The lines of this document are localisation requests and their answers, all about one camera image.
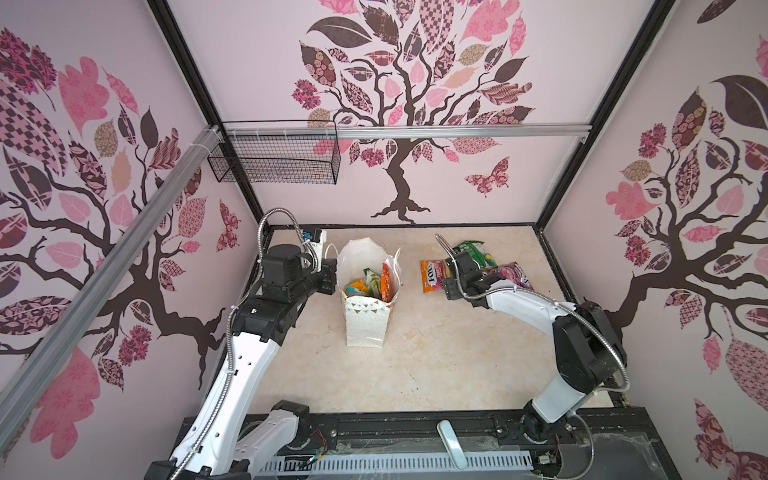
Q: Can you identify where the purple candy packet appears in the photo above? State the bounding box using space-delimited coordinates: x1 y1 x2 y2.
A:
488 262 534 291

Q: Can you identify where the white handle on base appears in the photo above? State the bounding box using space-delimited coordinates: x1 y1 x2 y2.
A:
437 419 468 470

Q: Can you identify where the green lemon candy bag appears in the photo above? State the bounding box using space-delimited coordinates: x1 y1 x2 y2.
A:
363 268 383 300

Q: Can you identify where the aluminium rail left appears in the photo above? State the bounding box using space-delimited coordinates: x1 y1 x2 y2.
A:
1 125 222 448

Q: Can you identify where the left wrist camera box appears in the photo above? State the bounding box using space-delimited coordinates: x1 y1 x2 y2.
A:
302 227 327 260

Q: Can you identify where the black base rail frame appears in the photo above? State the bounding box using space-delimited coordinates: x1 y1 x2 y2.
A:
179 406 682 480

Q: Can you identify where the aluminium rail back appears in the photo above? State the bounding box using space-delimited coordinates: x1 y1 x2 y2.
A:
224 122 592 140

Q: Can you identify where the green small snack packet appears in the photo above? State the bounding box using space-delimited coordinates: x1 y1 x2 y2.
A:
453 240 498 270

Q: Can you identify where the yellow gummy snack bag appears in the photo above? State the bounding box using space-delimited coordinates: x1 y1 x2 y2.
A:
350 279 367 290

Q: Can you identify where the aluminium rail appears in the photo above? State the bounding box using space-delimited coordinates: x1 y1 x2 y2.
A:
1 125 222 448
224 122 592 140

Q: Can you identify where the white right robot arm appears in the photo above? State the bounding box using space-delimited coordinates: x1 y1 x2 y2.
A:
442 253 630 443

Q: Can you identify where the black wire mesh basket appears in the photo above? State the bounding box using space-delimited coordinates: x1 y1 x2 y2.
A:
208 120 341 185

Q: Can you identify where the orange skittles style packet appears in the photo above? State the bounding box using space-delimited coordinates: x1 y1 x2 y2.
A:
420 260 451 294

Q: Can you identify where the orange snack packet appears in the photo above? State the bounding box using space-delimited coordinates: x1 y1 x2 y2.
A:
380 262 394 303

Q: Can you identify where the white paper gift bag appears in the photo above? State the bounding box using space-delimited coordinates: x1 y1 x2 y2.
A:
335 238 402 348

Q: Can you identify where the white slotted cable duct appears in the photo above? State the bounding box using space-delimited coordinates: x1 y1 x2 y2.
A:
255 451 534 478

